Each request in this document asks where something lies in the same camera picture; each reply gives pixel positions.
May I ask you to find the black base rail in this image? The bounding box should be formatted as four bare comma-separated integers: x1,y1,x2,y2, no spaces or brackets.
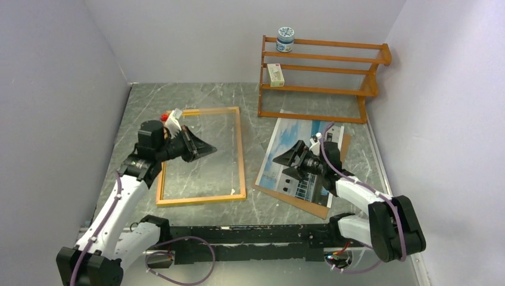
149,223,360,265

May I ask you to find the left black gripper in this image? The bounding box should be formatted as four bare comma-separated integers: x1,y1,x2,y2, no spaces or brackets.
155,125,216,163

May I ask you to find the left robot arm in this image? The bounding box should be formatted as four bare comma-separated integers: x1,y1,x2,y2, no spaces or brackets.
56,120,217,285

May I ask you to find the blue white jar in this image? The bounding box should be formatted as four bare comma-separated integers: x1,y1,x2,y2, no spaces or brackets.
276,26,295,52

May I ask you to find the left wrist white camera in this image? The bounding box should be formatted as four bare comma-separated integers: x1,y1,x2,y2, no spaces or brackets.
160,108,183,137

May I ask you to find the small white green box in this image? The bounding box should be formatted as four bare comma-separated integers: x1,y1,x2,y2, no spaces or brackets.
267,63,285,88

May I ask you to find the yellow wooden photo frame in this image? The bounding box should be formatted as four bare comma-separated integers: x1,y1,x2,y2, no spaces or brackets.
155,107,247,207

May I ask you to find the orange wooden shelf rack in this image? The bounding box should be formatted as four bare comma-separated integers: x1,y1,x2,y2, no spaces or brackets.
257,36,392,124

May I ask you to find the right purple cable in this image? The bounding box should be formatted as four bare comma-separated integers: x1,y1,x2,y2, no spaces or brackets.
325,241,389,275

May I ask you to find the purple cable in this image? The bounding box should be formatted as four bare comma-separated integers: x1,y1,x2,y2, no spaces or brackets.
144,235,217,286
325,241,389,275

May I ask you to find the wrist white camera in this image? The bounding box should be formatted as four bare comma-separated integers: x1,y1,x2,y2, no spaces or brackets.
309,132,322,156
160,108,183,137

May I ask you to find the building photo print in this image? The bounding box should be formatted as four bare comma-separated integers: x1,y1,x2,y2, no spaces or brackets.
255,117,345,209

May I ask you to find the brown cardboard backing board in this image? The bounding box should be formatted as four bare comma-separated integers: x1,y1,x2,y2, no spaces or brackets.
252,134,351,219

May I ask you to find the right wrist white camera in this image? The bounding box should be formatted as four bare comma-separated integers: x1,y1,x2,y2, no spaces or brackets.
309,132,322,156

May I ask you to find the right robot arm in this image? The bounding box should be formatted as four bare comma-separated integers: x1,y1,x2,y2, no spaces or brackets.
273,140,426,262

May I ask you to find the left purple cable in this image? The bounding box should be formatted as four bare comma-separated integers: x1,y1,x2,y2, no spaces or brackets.
144,235,217,286

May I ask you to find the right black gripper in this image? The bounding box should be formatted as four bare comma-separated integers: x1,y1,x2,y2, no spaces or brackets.
273,141,326,182

